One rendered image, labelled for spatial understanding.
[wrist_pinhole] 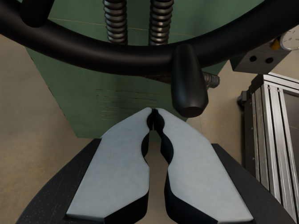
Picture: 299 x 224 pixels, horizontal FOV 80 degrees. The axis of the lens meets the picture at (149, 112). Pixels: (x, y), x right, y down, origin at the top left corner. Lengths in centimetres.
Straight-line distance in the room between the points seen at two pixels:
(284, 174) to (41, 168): 91
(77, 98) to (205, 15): 41
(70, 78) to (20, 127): 54
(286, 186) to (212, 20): 60
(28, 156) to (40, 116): 19
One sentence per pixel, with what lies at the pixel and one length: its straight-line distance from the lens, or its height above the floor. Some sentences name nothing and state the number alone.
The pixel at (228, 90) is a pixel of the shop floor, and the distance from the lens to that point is 119.
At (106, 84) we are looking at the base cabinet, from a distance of 50.
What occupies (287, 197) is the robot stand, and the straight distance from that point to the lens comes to 78.
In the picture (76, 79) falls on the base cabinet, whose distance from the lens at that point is 50.
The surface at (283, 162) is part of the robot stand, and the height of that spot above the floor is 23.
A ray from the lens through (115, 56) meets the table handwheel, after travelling 16.
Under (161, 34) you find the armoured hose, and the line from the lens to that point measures 22.
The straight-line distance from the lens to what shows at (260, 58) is 43.
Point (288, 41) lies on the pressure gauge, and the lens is 38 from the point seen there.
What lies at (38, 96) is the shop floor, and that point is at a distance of 105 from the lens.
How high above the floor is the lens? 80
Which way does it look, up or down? 59 degrees down
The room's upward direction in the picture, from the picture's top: 15 degrees clockwise
